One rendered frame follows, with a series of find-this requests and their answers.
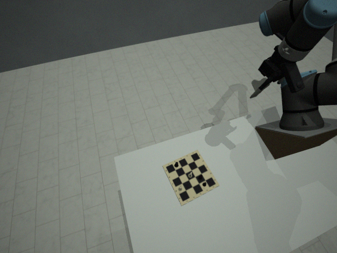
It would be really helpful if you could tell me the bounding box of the beige and black chessboard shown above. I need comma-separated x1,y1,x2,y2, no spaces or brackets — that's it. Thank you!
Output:
163,150,219,205

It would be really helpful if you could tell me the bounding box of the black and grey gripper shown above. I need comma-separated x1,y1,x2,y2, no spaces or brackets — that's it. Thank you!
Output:
250,45,296,98

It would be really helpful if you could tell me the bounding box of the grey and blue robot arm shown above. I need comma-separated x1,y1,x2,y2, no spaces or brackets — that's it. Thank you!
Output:
259,0,337,131

